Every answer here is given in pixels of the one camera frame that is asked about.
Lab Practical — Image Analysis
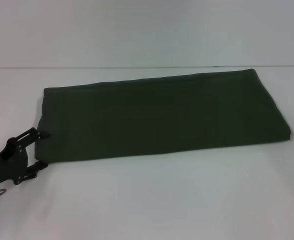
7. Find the dark green shirt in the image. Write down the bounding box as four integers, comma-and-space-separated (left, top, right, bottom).
35, 67, 294, 161

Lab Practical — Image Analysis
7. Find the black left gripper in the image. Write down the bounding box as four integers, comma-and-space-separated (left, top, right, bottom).
0, 127, 51, 186

